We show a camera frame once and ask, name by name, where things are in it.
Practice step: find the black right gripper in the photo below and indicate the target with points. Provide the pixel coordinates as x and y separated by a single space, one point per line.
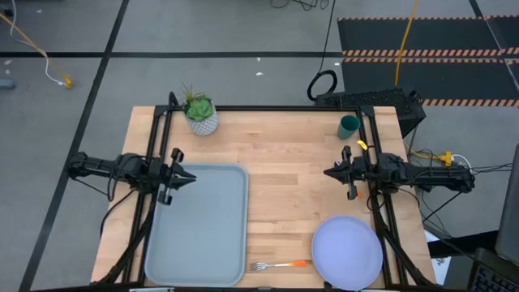
354 170

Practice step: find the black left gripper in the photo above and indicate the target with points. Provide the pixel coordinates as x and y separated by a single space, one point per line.
169 178

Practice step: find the green plastic cup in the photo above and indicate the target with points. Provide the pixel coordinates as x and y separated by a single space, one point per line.
348 127

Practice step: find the grey plastic tray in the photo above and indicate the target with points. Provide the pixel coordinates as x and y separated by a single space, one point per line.
202 235

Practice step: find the lavender round plate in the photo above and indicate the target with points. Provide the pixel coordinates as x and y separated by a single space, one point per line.
346 253

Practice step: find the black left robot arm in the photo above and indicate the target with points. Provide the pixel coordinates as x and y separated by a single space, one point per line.
129 168

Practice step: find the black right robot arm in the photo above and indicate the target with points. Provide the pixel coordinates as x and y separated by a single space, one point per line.
425 174

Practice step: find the small yellow tag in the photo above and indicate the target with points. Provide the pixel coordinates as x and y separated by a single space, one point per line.
362 144

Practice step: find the succulent in white pot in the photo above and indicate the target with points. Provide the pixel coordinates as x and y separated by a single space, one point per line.
200 111

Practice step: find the black perforated computer case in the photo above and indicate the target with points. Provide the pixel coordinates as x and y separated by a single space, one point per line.
365 97

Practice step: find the yellow power plug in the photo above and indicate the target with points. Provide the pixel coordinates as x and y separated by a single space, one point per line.
446 158

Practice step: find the white paper sheet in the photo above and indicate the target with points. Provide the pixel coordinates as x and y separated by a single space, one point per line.
441 265

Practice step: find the black floor beam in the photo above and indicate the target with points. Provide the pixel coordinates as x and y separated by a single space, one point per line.
462 244

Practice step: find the black hazard-striped floor mat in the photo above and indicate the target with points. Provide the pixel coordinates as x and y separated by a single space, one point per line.
446 36

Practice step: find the dark grey monitor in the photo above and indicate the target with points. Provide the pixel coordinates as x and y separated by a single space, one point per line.
509 211

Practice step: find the black keyboard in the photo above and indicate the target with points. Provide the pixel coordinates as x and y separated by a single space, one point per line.
494 276

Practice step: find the small grey-blue floor object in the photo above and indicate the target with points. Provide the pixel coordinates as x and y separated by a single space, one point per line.
7 84

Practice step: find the black aluminium table frame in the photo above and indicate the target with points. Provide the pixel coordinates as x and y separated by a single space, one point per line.
284 108

